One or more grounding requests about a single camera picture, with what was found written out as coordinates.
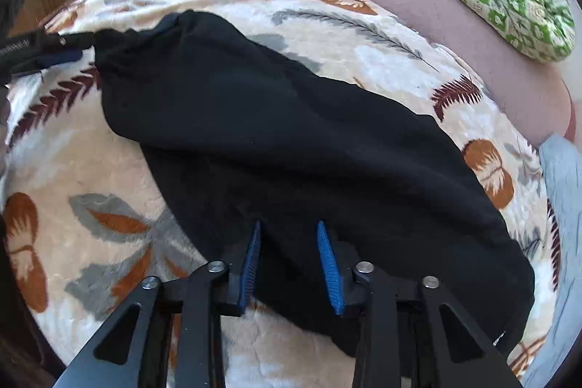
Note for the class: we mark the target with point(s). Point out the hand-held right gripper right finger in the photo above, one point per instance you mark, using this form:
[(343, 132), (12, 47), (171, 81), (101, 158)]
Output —
[(329, 270)]

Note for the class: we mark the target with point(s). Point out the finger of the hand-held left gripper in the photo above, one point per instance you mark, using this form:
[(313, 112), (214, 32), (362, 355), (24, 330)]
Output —
[(54, 51)]

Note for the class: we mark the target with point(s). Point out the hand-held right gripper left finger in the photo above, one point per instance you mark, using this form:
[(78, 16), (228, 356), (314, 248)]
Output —
[(251, 265)]

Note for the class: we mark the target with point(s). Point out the black pants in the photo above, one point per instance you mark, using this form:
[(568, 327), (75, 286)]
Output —
[(291, 151)]

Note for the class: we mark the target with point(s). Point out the leaf print fleece blanket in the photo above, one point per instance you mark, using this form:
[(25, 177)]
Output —
[(318, 51)]

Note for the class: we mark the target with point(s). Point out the light blue cloth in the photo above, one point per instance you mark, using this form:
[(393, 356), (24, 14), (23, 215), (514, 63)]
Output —
[(557, 242)]

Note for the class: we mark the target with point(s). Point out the pink bed sheet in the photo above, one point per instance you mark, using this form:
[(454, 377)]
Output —
[(463, 33)]

